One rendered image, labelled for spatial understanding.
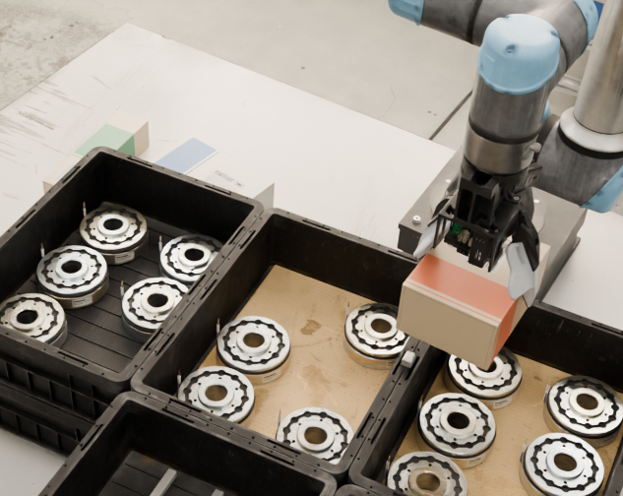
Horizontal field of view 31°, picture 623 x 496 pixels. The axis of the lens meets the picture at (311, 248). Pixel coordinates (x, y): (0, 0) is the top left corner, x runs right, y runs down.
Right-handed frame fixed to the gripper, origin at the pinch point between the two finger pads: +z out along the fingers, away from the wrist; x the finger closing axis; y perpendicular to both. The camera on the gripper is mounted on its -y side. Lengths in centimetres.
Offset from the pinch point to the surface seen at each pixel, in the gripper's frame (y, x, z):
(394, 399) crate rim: 8.7, -4.4, 16.7
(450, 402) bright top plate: -0.7, 0.1, 23.9
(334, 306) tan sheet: -10.0, -23.0, 26.9
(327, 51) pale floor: -182, -117, 111
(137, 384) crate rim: 24.4, -32.5, 16.7
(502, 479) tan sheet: 5.0, 10.7, 26.7
